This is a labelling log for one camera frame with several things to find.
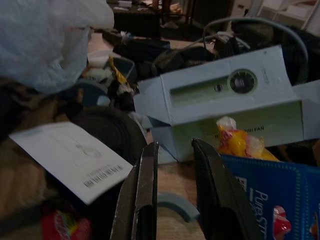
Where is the white paper leaflet with barcode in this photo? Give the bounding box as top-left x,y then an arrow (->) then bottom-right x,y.
8,121 -> 135,205

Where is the grey foam arc piece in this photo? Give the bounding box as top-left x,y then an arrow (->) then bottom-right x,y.
156,191 -> 201,223

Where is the small blue container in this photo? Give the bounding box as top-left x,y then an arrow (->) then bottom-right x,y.
107,56 -> 138,83

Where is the light blue fan box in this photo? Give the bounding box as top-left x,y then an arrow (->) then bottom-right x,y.
133,45 -> 320,163

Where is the small yellow wrapper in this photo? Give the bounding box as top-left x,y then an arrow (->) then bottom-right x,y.
108,56 -> 128,85

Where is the white plastic bag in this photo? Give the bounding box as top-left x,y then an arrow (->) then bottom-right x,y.
0,0 -> 115,95

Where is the white shelf rack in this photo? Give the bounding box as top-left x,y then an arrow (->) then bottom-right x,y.
257,0 -> 320,31

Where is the black round coil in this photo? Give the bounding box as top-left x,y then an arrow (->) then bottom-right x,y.
71,106 -> 148,166

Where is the red snack wrapper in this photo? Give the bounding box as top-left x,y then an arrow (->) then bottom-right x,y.
41,207 -> 92,240

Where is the grey hose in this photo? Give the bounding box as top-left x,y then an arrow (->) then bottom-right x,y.
201,16 -> 310,83

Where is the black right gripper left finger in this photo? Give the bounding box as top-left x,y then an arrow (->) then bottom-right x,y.
109,140 -> 160,240

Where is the dark cloth bag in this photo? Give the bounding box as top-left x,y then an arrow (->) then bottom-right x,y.
151,46 -> 216,76

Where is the dark low table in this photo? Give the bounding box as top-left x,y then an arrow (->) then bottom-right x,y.
107,0 -> 163,38

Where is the yellow snack wrapper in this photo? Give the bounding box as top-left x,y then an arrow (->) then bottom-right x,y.
216,116 -> 281,162

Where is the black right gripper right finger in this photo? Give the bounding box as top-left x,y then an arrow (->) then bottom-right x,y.
191,138 -> 264,240

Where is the blue printed plastic pack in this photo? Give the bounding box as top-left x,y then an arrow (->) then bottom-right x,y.
219,154 -> 320,240

